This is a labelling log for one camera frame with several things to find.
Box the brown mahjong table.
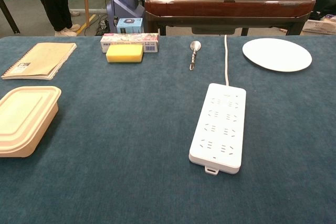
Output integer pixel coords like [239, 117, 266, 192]
[144, 0, 317, 37]

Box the white plastic basket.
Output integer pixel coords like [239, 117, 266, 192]
[302, 19, 336, 36]

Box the kraft spiral notebook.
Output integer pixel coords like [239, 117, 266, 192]
[1, 42, 78, 81]

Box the metal spoon twisted handle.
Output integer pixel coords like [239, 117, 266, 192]
[189, 40, 202, 71]

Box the white round plate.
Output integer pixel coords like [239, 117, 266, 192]
[241, 38, 313, 73]

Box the white power strip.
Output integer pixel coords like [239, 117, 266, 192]
[188, 82, 247, 176]

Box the floral patterned carton box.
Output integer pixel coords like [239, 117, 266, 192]
[100, 33, 160, 54]

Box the beige lidded lunch box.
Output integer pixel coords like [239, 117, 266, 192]
[0, 86, 62, 158]

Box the black bag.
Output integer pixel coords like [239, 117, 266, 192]
[313, 0, 336, 22]

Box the yellow sponge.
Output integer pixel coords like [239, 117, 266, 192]
[106, 44, 144, 64]

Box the small light blue box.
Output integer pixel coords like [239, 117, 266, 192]
[116, 17, 144, 35]

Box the blue tablecloth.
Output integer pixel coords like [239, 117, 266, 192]
[0, 35, 336, 224]

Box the thin white cable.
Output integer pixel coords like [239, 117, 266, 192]
[224, 34, 230, 86]

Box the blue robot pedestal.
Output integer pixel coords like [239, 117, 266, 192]
[106, 0, 145, 34]

